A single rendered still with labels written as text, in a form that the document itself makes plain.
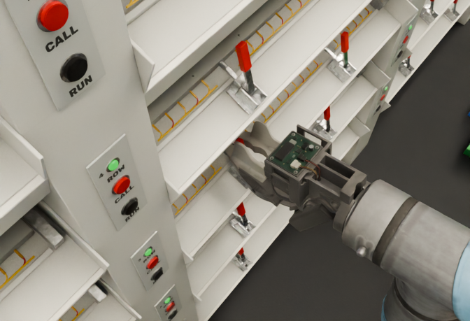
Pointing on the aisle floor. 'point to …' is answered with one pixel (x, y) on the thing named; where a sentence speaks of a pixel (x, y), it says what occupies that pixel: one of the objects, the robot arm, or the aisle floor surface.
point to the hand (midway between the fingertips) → (235, 145)
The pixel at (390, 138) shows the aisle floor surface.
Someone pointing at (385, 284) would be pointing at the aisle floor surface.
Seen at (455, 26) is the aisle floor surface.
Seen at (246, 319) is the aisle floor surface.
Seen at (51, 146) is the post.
